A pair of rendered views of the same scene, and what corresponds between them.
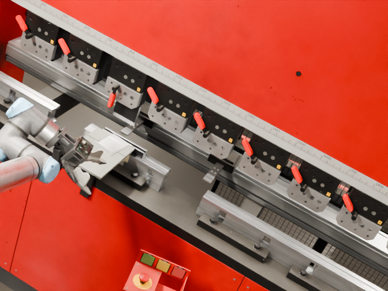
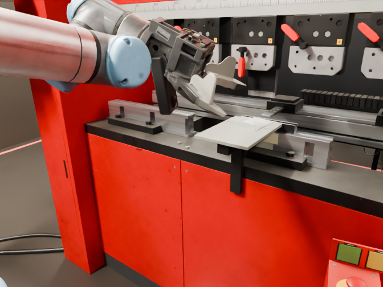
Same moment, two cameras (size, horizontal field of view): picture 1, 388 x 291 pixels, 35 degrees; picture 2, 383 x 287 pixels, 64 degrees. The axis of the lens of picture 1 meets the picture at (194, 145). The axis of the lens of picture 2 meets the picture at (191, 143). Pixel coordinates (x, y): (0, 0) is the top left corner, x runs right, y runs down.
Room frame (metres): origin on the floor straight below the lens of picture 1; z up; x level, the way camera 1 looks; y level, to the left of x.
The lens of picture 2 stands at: (1.02, 0.09, 1.31)
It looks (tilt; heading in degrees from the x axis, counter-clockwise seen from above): 21 degrees down; 24
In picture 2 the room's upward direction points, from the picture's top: 1 degrees counter-clockwise
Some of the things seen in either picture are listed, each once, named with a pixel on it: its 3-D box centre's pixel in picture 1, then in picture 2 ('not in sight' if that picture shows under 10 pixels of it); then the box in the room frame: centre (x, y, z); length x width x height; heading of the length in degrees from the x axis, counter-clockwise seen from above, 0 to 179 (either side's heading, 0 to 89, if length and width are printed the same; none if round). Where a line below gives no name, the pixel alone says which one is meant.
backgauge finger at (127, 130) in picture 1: (139, 119); (278, 106); (2.24, 0.26, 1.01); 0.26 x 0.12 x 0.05; 168
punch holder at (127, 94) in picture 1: (129, 81); (257, 42); (2.08, 0.32, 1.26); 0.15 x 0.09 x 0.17; 78
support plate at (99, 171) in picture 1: (99, 152); (240, 130); (1.93, 0.33, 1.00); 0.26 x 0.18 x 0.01; 168
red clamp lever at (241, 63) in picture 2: (113, 96); (242, 61); (2.02, 0.36, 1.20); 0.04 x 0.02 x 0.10; 168
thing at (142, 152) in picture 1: (123, 142); (267, 123); (2.07, 0.27, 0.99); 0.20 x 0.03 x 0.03; 78
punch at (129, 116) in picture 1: (126, 111); (261, 82); (2.08, 0.30, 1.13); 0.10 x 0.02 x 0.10; 78
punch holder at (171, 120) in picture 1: (174, 105); (320, 44); (2.04, 0.13, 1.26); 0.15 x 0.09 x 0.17; 78
